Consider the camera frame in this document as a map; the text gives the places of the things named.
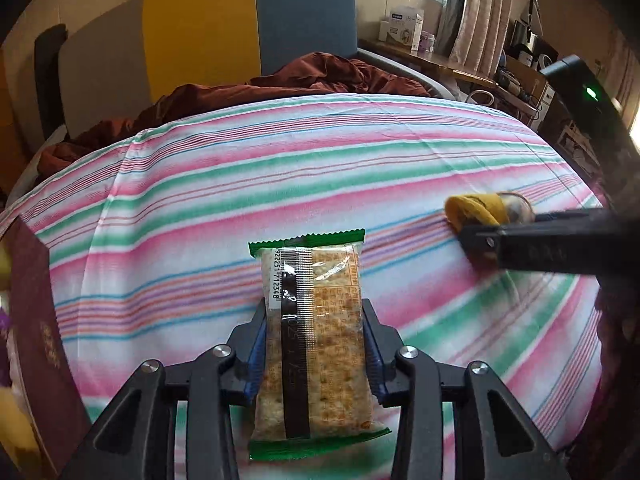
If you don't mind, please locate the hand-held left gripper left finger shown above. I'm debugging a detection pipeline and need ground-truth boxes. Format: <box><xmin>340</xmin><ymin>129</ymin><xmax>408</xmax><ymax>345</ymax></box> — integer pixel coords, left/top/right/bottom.
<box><xmin>60</xmin><ymin>300</ymin><xmax>268</xmax><ymax>480</ymax></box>

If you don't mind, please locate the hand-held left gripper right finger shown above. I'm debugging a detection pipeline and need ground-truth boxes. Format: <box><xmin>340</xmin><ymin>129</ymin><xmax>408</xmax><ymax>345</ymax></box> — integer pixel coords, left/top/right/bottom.
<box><xmin>362</xmin><ymin>300</ymin><xmax>571</xmax><ymax>480</ymax></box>

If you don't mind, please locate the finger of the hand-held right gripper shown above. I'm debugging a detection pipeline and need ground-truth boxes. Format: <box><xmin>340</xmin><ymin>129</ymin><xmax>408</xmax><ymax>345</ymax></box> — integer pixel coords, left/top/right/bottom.
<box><xmin>459</xmin><ymin>208</ymin><xmax>608</xmax><ymax>275</ymax></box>

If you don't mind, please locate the green cracker packet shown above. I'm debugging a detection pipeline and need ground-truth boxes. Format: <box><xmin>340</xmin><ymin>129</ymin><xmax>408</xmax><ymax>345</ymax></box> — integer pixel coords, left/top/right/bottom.
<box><xmin>247</xmin><ymin>229</ymin><xmax>392</xmax><ymax>462</ymax></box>

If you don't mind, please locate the yellow snack packet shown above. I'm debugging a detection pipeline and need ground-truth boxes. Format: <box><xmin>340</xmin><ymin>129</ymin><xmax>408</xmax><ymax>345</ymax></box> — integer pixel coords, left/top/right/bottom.
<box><xmin>445</xmin><ymin>191</ymin><xmax>536</xmax><ymax>233</ymax></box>

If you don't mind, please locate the gold-lined maroon tin box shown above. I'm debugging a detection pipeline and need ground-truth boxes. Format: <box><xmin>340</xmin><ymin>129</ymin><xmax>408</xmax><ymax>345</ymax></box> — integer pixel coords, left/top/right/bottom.
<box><xmin>0</xmin><ymin>215</ymin><xmax>93</xmax><ymax>480</ymax></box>

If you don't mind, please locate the person's right forearm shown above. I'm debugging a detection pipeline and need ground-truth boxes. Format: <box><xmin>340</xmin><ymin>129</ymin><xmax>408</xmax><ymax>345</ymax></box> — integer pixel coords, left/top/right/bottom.
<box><xmin>565</xmin><ymin>275</ymin><xmax>640</xmax><ymax>480</ymax></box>

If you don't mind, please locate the cardboard box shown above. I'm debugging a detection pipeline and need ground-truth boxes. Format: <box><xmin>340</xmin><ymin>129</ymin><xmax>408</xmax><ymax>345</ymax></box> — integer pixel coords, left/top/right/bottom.
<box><xmin>500</xmin><ymin>57</ymin><xmax>551</xmax><ymax>111</ymax></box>

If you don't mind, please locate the black appliance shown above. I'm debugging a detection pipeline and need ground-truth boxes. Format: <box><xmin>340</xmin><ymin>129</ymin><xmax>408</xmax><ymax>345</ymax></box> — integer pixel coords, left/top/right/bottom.
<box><xmin>510</xmin><ymin>19</ymin><xmax>558</xmax><ymax>73</ymax></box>

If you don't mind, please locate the patterned beige curtain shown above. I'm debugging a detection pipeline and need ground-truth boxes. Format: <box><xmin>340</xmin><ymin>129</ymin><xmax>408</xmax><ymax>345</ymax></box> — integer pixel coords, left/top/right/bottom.
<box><xmin>445</xmin><ymin>0</ymin><xmax>516</xmax><ymax>63</ymax></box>

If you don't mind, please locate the wooden desk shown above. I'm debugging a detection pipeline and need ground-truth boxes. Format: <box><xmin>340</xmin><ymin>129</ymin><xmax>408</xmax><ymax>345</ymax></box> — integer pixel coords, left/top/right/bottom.
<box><xmin>357</xmin><ymin>37</ymin><xmax>496</xmax><ymax>91</ymax></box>

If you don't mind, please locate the white carton box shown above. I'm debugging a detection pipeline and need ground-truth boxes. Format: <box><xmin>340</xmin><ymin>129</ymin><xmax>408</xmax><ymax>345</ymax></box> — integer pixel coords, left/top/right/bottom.
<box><xmin>377</xmin><ymin>6</ymin><xmax>425</xmax><ymax>51</ymax></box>

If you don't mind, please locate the purple snack packet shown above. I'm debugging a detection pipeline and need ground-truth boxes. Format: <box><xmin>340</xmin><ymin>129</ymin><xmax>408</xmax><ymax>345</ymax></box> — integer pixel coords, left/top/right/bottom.
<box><xmin>0</xmin><ymin>305</ymin><xmax>13</xmax><ymax>386</ymax></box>

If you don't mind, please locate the maroon blanket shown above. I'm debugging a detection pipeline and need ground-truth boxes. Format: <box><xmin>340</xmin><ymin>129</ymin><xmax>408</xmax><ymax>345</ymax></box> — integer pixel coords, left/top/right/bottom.
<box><xmin>37</xmin><ymin>51</ymin><xmax>431</xmax><ymax>176</ymax></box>

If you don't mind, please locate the wooden wardrobe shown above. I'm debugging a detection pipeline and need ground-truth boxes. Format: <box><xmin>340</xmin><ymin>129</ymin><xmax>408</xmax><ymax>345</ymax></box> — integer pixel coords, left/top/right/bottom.
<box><xmin>0</xmin><ymin>45</ymin><xmax>31</xmax><ymax>196</ymax></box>

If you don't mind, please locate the grey yellow blue armchair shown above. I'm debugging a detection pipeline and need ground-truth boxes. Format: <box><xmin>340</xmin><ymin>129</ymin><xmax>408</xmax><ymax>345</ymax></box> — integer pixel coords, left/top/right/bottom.
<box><xmin>55</xmin><ymin>0</ymin><xmax>451</xmax><ymax>141</ymax></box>

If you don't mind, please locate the black rolled mat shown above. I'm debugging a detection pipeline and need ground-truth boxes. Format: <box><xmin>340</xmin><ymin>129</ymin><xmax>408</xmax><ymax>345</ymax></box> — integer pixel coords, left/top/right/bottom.
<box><xmin>34</xmin><ymin>24</ymin><xmax>68</xmax><ymax>141</ymax></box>

